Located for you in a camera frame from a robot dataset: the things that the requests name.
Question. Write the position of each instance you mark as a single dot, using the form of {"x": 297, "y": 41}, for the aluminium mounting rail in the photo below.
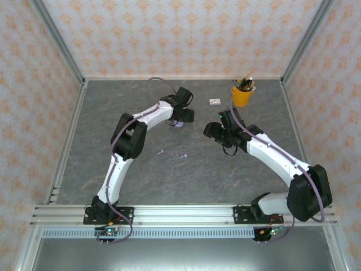
{"x": 183, "y": 216}

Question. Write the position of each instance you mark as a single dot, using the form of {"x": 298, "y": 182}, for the black pen white cap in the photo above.
{"x": 250, "y": 83}

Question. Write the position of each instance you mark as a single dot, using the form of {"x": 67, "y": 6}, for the grey metal panel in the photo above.
{"x": 180, "y": 254}

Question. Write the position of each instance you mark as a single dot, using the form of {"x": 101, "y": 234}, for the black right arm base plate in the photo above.
{"x": 239, "y": 216}

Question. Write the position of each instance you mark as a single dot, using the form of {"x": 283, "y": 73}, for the small white cardboard box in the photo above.
{"x": 215, "y": 101}

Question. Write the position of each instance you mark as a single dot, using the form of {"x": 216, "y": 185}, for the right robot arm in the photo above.
{"x": 276, "y": 161}

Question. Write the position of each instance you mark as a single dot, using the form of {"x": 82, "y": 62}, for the purple earbud charging case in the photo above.
{"x": 178, "y": 125}

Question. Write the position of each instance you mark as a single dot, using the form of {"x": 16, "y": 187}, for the yellow pencil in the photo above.
{"x": 248, "y": 76}

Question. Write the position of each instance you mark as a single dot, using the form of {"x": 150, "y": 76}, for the blue pen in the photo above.
{"x": 235, "y": 83}

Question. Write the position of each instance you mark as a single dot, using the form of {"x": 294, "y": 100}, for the aluminium table back rail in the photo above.
{"x": 197, "y": 78}

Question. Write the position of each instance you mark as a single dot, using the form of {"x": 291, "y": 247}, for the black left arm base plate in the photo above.
{"x": 127, "y": 214}

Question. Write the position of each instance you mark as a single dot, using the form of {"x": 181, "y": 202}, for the yellow metal bucket pen holder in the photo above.
{"x": 241, "y": 98}

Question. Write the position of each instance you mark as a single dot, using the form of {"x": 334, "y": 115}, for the aluminium table side rail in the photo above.
{"x": 65, "y": 158}
{"x": 296, "y": 127}

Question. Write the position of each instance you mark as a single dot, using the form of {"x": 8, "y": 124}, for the aluminium frame post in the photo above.
{"x": 307, "y": 39}
{"x": 57, "y": 39}

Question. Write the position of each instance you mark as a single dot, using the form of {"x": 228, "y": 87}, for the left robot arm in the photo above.
{"x": 115, "y": 178}

